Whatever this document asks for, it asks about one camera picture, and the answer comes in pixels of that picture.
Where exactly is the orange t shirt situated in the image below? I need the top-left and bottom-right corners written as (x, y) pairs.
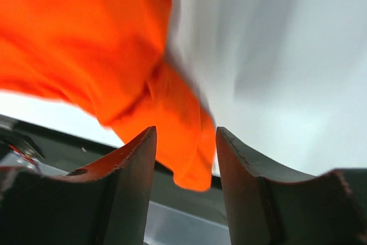
top-left (1, 0), bottom-right (216, 192)

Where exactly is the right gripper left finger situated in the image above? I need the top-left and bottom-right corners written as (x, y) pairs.
top-left (1, 127), bottom-right (157, 244)

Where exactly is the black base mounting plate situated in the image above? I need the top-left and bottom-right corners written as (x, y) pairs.
top-left (1, 115), bottom-right (227, 224)

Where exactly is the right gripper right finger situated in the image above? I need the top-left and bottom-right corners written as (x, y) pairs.
top-left (216, 127), bottom-right (366, 244)

